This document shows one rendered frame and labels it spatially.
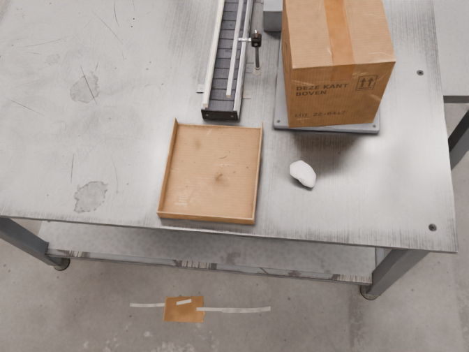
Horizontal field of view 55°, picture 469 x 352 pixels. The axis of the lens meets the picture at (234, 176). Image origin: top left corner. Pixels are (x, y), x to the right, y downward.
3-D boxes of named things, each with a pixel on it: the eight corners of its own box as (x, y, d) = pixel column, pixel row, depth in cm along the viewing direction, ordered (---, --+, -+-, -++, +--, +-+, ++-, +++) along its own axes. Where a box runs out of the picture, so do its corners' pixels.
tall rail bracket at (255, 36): (239, 63, 143) (236, 26, 128) (262, 64, 142) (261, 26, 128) (239, 71, 142) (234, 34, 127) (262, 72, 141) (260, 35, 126)
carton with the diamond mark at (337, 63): (281, 47, 142) (283, -24, 118) (358, 41, 141) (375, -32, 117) (288, 128, 129) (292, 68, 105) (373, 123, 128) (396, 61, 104)
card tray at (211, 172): (176, 123, 135) (174, 116, 132) (263, 128, 132) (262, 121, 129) (159, 217, 123) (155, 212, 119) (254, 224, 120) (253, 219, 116)
